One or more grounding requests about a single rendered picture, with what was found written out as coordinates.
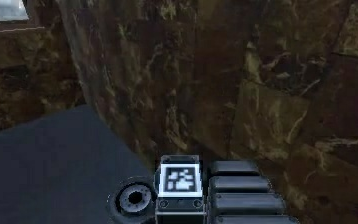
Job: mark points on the dark grey flat furniture top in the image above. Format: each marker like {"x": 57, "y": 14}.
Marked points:
{"x": 53, "y": 166}

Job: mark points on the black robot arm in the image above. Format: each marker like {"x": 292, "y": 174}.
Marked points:
{"x": 240, "y": 193}

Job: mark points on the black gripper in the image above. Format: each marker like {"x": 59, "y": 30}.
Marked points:
{"x": 133, "y": 200}

